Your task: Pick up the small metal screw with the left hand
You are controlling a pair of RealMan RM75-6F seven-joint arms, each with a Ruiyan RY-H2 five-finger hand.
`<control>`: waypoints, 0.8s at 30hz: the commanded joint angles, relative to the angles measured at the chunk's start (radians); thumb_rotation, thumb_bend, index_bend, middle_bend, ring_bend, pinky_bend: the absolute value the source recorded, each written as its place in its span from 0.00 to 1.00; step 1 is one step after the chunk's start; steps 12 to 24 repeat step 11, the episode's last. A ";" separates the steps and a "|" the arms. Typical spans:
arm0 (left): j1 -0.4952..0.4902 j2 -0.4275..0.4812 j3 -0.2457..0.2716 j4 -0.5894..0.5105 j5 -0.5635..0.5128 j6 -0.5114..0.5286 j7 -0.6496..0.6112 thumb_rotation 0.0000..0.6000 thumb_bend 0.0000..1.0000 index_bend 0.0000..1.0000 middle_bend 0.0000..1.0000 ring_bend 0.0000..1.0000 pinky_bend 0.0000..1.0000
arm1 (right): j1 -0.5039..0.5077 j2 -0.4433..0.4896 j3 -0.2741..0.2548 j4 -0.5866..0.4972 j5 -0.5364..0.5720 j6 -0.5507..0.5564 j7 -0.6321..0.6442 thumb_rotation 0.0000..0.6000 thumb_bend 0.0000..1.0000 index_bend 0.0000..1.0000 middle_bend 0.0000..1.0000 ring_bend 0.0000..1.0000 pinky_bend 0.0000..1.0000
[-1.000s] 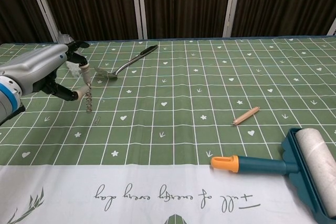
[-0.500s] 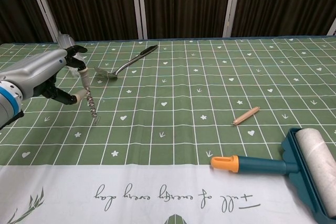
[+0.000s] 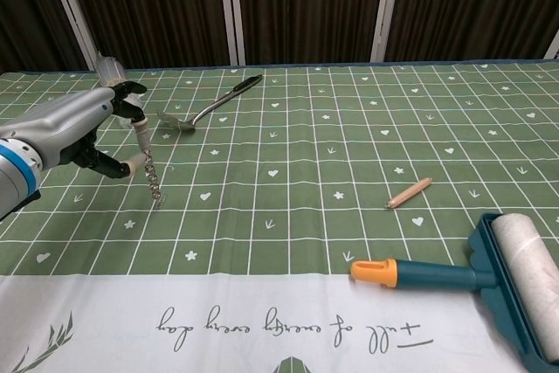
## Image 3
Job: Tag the dark pleated screen curtain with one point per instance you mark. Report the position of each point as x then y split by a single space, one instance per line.
305 2

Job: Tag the green grid pattern tablecloth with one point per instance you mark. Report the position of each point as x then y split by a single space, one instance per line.
279 163

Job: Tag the teal lint roller orange tip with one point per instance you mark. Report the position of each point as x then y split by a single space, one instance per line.
436 274

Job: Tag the wooden stick metal tip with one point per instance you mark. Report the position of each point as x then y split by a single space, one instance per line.
410 191

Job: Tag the stack of clear plastic cups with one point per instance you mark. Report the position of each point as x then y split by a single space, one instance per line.
110 69

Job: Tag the metal bead chain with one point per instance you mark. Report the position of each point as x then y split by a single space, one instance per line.
151 178

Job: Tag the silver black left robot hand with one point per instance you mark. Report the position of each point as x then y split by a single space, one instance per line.
65 119

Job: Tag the white screen frame post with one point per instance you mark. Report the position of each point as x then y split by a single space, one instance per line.
554 47
236 10
72 10
386 6

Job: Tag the white blue left robot arm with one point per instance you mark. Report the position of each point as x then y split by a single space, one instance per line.
13 185

